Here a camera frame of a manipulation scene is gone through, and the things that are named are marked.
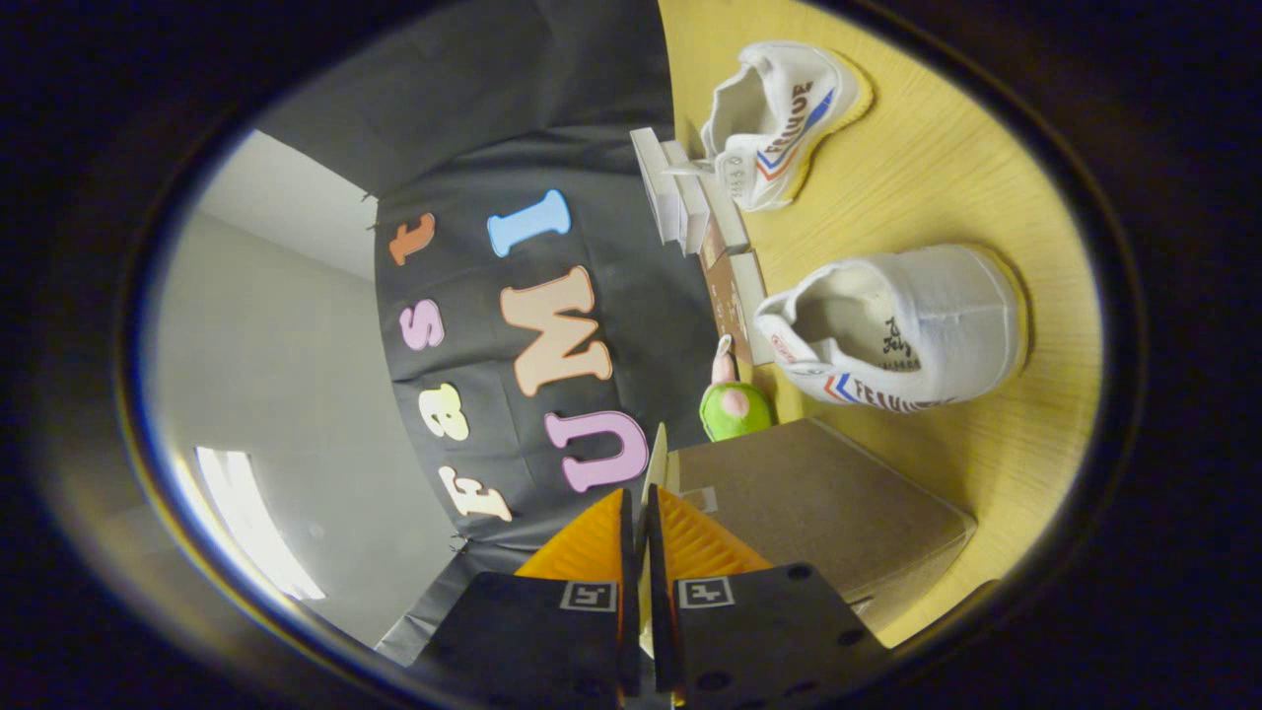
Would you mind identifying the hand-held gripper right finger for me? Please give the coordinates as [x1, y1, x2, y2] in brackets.
[646, 483, 893, 710]

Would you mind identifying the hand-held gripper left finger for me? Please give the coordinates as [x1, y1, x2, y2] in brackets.
[408, 487, 642, 710]

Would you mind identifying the brown cardboard storage box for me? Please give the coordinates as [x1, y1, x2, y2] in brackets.
[641, 417, 978, 632]

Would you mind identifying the white canvas shoe plain toe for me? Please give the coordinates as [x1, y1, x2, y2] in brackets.
[754, 244, 1030, 414]

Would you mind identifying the white canvas shoe striped side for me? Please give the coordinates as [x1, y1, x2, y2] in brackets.
[663, 40, 875, 212]

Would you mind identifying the green and pink plush toy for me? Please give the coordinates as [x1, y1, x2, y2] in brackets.
[699, 334, 778, 442]

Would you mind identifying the brown patterned book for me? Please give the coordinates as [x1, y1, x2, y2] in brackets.
[701, 248, 754, 366]

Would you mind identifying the black backdrop cloth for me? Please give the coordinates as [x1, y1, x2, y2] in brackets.
[254, 0, 726, 666]

